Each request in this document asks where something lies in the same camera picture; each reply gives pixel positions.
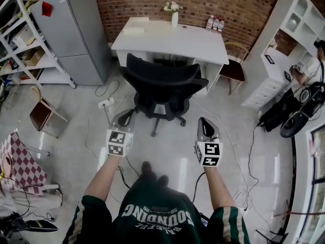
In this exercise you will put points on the white vase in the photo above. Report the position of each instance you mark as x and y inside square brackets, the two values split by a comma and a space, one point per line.
[174, 20]

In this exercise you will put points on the checkered cloth table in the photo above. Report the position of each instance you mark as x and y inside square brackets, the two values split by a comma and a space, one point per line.
[25, 166]

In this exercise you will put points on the cardboard box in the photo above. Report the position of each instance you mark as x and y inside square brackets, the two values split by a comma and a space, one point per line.
[35, 57]

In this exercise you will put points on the person's left black shoe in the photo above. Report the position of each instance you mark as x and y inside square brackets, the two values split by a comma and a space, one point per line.
[148, 169]

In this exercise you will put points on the white cabinet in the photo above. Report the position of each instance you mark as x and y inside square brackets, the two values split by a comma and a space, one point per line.
[279, 60]

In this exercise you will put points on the white desk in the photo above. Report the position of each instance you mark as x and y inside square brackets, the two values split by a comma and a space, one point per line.
[177, 42]

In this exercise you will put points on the white power strip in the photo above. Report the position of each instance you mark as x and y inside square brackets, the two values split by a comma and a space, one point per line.
[106, 102]

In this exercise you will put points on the red paper tag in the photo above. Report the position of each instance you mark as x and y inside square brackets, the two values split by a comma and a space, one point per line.
[47, 9]

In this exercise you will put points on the pink round plate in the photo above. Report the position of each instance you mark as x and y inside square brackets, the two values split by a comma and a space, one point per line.
[6, 165]

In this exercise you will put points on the brown wooden chair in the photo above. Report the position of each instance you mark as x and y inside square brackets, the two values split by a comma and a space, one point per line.
[41, 114]

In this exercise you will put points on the person's black shoe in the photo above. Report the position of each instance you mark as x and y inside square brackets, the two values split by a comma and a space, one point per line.
[148, 169]
[163, 180]

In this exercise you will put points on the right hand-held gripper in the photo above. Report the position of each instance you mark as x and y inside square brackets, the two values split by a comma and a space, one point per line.
[209, 154]

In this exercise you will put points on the person's right forearm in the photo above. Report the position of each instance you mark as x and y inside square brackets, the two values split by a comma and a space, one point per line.
[217, 187]

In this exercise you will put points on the person's green shirt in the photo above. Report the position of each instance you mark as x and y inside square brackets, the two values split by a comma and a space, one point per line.
[155, 212]

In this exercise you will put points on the white shelving rack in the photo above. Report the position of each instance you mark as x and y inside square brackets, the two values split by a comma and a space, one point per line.
[48, 65]

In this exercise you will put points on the white storage box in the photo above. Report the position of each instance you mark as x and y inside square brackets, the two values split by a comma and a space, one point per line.
[19, 41]

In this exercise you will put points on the glass door with black frame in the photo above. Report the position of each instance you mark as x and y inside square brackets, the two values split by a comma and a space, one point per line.
[312, 187]

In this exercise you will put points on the black router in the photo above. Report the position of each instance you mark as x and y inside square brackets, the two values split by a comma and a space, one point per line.
[167, 61]

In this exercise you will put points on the person's left forearm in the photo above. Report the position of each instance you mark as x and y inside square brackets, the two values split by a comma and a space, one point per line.
[104, 179]

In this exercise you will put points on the small black picture frame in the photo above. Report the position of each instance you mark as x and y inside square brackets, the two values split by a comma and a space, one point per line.
[269, 59]
[288, 76]

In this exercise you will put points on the person's right black shoe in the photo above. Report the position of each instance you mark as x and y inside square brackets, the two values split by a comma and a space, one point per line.
[163, 180]

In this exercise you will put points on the grey refrigerator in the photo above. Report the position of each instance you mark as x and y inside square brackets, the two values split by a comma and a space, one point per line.
[73, 39]

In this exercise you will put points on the dark chair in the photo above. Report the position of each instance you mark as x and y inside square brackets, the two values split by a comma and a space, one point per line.
[232, 71]

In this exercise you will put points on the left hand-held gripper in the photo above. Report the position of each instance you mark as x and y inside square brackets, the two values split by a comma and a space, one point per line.
[119, 142]

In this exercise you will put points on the black office chair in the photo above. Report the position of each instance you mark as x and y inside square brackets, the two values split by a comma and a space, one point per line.
[162, 85]

